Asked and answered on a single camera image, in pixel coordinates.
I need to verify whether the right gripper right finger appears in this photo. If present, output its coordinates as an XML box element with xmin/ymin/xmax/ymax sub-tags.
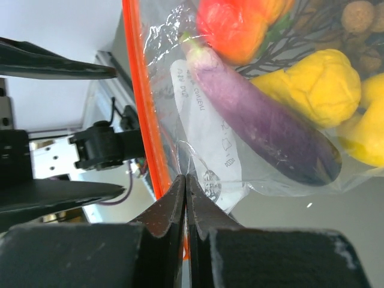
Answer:
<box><xmin>186</xmin><ymin>175</ymin><xmax>370</xmax><ymax>287</ymax></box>

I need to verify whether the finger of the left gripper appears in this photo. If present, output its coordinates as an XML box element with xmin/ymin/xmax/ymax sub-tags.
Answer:
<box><xmin>1</xmin><ymin>179</ymin><xmax>124</xmax><ymax>221</ymax></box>
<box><xmin>1</xmin><ymin>37</ymin><xmax>116</xmax><ymax>80</ymax></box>

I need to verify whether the brown fake longan bunch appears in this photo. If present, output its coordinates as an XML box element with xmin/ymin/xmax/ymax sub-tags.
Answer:
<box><xmin>293</xmin><ymin>0</ymin><xmax>384</xmax><ymax>80</ymax></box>

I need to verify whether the clear zip bag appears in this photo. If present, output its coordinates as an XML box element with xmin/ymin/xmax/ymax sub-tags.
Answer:
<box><xmin>122</xmin><ymin>1</ymin><xmax>383</xmax><ymax>212</ymax></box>

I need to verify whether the red fake tomato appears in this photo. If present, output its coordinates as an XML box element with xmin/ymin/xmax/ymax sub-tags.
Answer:
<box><xmin>196</xmin><ymin>0</ymin><xmax>295</xmax><ymax>65</ymax></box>

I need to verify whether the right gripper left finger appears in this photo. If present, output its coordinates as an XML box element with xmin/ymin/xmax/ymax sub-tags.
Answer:
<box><xmin>1</xmin><ymin>175</ymin><xmax>186</xmax><ymax>287</ymax></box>

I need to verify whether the purple fake eggplant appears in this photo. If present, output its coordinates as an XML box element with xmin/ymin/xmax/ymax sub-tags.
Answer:
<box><xmin>179</xmin><ymin>32</ymin><xmax>342</xmax><ymax>187</ymax></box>

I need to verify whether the yellow fake lemon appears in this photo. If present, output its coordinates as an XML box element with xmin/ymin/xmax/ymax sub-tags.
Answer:
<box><xmin>337</xmin><ymin>73</ymin><xmax>383</xmax><ymax>167</ymax></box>

